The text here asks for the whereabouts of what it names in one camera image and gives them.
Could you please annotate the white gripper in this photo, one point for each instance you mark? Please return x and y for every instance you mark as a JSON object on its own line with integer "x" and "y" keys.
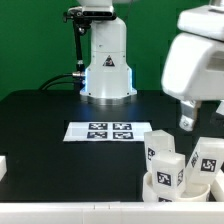
{"x": 194, "y": 70}

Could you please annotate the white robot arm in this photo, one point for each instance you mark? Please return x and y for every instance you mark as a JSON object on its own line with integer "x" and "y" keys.
{"x": 108, "y": 75}

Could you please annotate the white right barrier block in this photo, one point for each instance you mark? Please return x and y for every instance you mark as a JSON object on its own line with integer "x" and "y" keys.
{"x": 217, "y": 188}

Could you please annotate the white barrier block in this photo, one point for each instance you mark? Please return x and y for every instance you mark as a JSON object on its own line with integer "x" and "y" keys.
{"x": 3, "y": 167}
{"x": 217, "y": 188}

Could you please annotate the white marker sheet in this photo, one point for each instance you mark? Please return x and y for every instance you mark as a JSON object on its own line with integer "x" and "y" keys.
{"x": 106, "y": 131}

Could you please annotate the white left barrier block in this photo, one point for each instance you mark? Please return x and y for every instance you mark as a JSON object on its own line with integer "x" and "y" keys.
{"x": 3, "y": 167}

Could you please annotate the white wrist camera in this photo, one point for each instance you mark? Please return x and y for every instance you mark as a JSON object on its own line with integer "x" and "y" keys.
{"x": 207, "y": 21}

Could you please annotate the white front barrier wall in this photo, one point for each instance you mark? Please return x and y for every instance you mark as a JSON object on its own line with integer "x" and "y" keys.
{"x": 112, "y": 213}

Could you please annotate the black camera on stand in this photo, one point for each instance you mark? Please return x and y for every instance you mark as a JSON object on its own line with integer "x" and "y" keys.
{"x": 82, "y": 17}

